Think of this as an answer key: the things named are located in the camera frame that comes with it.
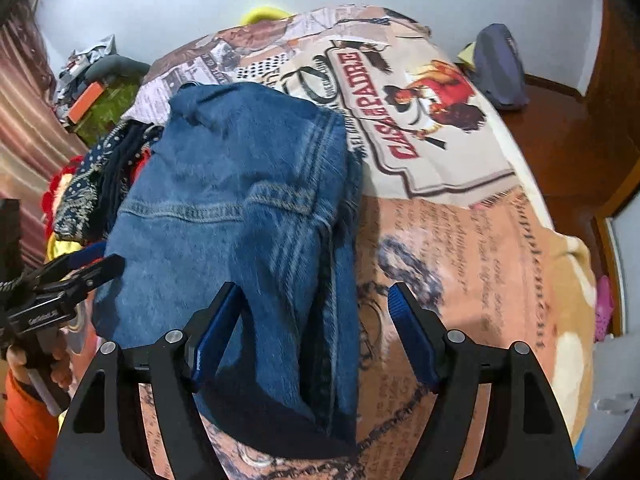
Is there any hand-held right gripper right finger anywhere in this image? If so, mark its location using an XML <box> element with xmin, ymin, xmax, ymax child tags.
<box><xmin>387</xmin><ymin>281</ymin><xmax>581</xmax><ymax>480</ymax></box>

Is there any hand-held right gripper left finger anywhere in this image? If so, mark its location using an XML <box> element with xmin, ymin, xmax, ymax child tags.
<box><xmin>47</xmin><ymin>281</ymin><xmax>244</xmax><ymax>480</ymax></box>

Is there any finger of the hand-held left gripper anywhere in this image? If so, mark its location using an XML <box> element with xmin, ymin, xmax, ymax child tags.
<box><xmin>62</xmin><ymin>254</ymin><xmax>125</xmax><ymax>306</ymax></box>
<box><xmin>44</xmin><ymin>242</ymin><xmax>108</xmax><ymax>283</ymax></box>

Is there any blue denim jacket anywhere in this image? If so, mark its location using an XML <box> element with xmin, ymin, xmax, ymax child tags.
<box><xmin>92</xmin><ymin>82</ymin><xmax>365</xmax><ymax>458</ymax></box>

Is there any person's left hand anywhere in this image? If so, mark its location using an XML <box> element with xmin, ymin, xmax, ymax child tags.
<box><xmin>7</xmin><ymin>342</ymin><xmax>72</xmax><ymax>402</ymax></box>

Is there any yellow cloth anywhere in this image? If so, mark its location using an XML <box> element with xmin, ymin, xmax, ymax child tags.
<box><xmin>44</xmin><ymin>234</ymin><xmax>87</xmax><ymax>262</ymax></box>

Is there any navy patterned cloth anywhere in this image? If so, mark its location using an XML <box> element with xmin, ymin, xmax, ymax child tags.
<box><xmin>52</xmin><ymin>122</ymin><xmax>167</xmax><ymax>242</ymax></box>

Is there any red plush toy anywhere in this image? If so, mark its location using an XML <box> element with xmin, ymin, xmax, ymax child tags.
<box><xmin>42</xmin><ymin>156</ymin><xmax>87</xmax><ymax>217</ymax></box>

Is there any printed blanket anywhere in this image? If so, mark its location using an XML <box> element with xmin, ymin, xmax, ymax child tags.
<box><xmin>75</xmin><ymin>5</ymin><xmax>598</xmax><ymax>480</ymax></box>

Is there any red cloth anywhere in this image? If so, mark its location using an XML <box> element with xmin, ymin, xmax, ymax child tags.
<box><xmin>129</xmin><ymin>152</ymin><xmax>155</xmax><ymax>183</ymax></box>

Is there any green cloth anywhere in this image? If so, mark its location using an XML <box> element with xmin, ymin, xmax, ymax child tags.
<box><xmin>75</xmin><ymin>76</ymin><xmax>143</xmax><ymax>147</ymax></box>

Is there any striped curtain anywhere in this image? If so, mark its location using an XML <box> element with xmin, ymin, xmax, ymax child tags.
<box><xmin>0</xmin><ymin>2</ymin><xmax>92</xmax><ymax>203</ymax></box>

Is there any orange box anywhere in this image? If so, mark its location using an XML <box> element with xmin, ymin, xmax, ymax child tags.
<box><xmin>66</xmin><ymin>80</ymin><xmax>107</xmax><ymax>126</ymax></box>

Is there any pink object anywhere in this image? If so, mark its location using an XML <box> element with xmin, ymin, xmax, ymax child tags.
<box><xmin>594</xmin><ymin>275</ymin><xmax>614</xmax><ymax>342</ymax></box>

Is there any grey pillow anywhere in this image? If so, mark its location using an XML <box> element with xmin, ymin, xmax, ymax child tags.
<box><xmin>82</xmin><ymin>55</ymin><xmax>151</xmax><ymax>83</ymax></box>

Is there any silver printed bag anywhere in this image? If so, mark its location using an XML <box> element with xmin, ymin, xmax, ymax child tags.
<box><xmin>57</xmin><ymin>35</ymin><xmax>119</xmax><ymax>92</ymax></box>

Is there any grey-blue bag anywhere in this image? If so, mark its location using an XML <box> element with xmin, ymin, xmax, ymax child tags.
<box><xmin>470</xmin><ymin>23</ymin><xmax>531</xmax><ymax>110</ymax></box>

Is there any wooden door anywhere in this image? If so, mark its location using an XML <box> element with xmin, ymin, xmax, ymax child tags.
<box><xmin>582</xmin><ymin>0</ymin><xmax>640</xmax><ymax>221</ymax></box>

